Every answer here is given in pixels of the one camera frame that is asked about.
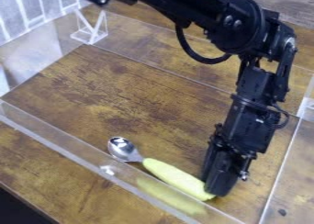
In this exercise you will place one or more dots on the clear acrylic corner bracket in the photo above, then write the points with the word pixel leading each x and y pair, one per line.
pixel 91 34

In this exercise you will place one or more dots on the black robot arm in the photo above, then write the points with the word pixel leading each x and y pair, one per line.
pixel 215 29

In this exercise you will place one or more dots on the green handled metal spoon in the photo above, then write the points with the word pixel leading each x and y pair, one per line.
pixel 124 151

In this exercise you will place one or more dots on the clear acrylic right barrier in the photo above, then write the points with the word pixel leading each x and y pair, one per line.
pixel 290 203

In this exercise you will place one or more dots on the clear acrylic barrier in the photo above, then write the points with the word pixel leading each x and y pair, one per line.
pixel 290 203
pixel 127 174

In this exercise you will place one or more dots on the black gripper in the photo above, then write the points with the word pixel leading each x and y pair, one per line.
pixel 240 138

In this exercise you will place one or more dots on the clear acrylic front barrier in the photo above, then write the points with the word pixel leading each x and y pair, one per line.
pixel 127 174

